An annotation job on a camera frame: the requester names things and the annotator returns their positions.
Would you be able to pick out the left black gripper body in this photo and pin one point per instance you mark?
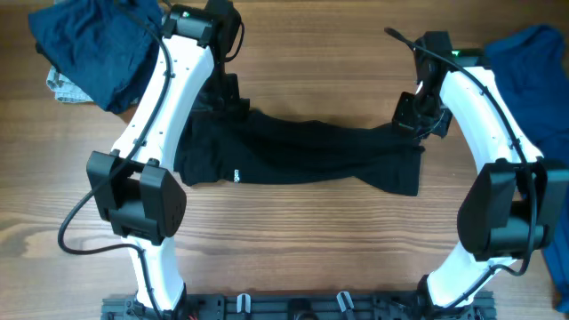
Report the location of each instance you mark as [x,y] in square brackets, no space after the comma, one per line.
[224,91]

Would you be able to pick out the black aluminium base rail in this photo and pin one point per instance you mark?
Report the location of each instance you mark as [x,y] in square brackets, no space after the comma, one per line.
[342,305]

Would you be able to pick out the black polo shirt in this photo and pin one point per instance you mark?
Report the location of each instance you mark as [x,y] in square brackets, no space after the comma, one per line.
[233,142]

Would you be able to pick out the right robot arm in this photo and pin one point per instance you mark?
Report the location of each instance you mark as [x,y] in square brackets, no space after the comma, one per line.
[512,208]

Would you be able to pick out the white patterned folded cloth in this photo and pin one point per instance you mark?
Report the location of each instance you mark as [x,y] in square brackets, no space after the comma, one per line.
[65,90]

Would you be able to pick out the bright blue shirt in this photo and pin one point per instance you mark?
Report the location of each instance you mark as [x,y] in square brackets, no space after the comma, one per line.
[532,82]

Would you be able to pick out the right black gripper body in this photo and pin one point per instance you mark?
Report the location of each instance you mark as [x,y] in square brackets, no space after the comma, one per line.
[420,116]

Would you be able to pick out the folded dark blue garment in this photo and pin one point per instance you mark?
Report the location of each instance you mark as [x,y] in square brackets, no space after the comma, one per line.
[106,48]

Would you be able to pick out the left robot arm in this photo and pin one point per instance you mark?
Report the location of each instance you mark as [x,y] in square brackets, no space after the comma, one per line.
[133,184]

